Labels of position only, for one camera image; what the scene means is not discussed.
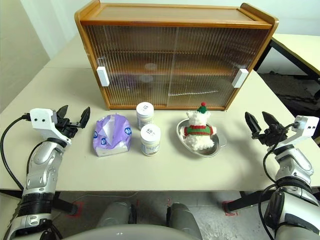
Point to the grey rounded shape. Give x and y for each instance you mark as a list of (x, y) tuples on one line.
[(115, 215), (183, 217)]

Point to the wooden cabinet with ribbed doors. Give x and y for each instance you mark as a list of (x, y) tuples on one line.
[(175, 15)]

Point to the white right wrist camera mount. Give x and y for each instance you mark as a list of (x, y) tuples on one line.
[(306, 126)]

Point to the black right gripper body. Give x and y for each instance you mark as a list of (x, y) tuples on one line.
[(272, 136)]

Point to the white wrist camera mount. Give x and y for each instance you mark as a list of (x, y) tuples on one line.
[(306, 126), (43, 121)]

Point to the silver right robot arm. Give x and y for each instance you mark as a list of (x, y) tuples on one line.
[(292, 175)]

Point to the cream side table black frame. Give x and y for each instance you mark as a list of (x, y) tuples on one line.
[(300, 50)]

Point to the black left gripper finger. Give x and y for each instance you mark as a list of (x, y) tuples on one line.
[(63, 113), (85, 118)]

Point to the ribbed clear sliding door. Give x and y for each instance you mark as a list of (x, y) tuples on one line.
[(225, 50), (125, 45)]

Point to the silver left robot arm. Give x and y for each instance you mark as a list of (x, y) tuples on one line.
[(41, 170)]

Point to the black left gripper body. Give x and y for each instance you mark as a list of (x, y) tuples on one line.
[(66, 126)]

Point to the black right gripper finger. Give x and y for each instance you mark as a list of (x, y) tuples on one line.
[(253, 126), (271, 121)]

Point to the black table leg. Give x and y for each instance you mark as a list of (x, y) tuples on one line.
[(245, 201), (65, 203)]

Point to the purple tissue pack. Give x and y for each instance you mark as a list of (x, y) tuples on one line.
[(110, 138)]

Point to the pale curved robot body rim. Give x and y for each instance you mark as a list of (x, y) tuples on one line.
[(112, 233)]

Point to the shiny steel dish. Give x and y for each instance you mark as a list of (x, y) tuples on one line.
[(215, 147)]

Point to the white jar with blue label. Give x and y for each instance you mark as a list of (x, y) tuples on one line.
[(144, 116), (150, 141)]

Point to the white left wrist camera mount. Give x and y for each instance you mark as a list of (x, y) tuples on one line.
[(43, 121)]

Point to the white plush toy striped sweater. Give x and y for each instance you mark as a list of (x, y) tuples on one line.
[(198, 130)]

